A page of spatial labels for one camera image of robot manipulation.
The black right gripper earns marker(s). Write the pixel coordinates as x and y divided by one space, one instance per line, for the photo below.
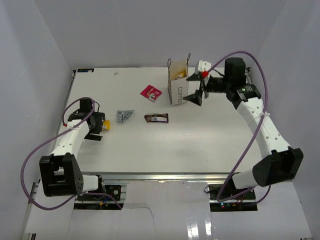
195 97

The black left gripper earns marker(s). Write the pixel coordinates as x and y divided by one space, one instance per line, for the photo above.
99 117

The yellow M&M's packet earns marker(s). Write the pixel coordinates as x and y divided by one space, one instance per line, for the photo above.
181 75

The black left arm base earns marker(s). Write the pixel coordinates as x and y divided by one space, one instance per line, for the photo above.
107 197

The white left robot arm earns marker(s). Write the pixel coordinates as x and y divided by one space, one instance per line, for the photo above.
60 172

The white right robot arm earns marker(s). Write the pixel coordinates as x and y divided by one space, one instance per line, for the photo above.
280 161

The white paper coffee bag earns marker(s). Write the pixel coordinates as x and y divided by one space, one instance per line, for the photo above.
177 89

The small yellow snack packet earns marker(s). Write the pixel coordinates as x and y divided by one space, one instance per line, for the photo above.
106 126

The silver grey snack packet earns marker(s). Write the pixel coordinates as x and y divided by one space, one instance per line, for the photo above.
123 115

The red snack packet far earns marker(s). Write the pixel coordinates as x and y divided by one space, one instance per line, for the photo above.
151 93

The brown chocolate bar wrapper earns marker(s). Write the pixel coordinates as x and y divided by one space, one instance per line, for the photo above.
157 118

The black corner label left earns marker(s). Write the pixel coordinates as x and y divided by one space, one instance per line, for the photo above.
85 70

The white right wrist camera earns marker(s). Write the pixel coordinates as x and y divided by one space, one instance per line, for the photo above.
202 68

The aluminium table edge rail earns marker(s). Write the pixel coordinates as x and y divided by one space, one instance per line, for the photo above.
197 140

